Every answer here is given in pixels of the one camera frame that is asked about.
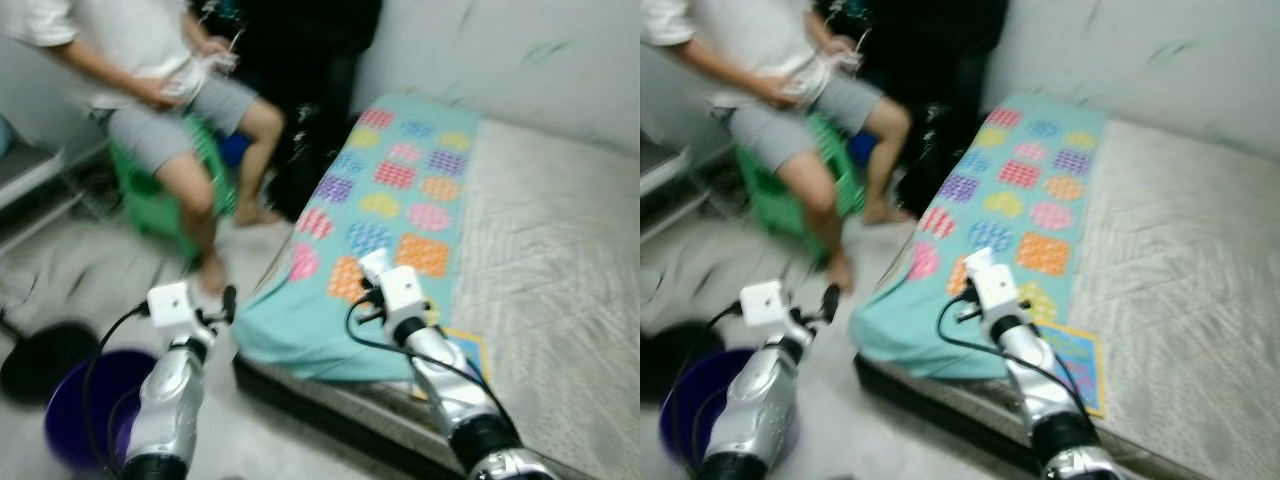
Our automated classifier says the beige quilted mattress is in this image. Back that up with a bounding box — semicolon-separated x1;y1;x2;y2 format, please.
855;115;1280;480
232;115;641;480

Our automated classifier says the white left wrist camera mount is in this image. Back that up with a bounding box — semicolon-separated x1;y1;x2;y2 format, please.
146;281;196;331
740;280;791;329

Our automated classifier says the colourful children's picture book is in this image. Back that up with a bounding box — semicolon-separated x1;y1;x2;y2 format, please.
1035;320;1106;419
415;325;491;401

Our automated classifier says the purple plastic bucket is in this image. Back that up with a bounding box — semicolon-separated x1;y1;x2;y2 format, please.
658;348;771;471
43;348;161;473

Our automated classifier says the person in grey shorts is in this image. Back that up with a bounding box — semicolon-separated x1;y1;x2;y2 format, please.
0;0;286;296
640;0;913;296

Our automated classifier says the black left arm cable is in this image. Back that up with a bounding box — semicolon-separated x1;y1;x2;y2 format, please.
655;300;746;471
82;300;151;471

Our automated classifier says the grey low shelf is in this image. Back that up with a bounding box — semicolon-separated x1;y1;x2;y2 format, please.
0;115;111;251
640;130;693;241

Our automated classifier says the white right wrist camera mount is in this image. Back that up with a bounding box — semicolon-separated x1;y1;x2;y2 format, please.
962;247;1021;319
358;248;429;319

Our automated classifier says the teal blanket with colourful shapes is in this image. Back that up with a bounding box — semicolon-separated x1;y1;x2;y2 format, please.
232;93;481;383
850;93;1109;381

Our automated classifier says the green plastic stool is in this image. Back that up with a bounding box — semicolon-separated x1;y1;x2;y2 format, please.
108;115;236;261
735;110;863;256

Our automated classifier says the black bulky bag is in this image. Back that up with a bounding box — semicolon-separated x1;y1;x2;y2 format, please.
240;0;386;219
830;0;1009;216

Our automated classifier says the blue plastic container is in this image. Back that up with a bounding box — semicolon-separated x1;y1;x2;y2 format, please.
218;130;251;169
845;130;879;169

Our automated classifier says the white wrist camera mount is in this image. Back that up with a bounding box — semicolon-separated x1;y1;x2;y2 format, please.
358;248;429;319
146;281;196;331
962;247;1021;319
740;280;791;329

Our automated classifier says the black round base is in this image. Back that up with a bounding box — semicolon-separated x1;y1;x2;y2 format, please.
640;322;713;403
0;320;101;406

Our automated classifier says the grey bed frame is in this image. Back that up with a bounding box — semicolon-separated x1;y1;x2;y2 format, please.
232;355;471;480
855;355;1061;471

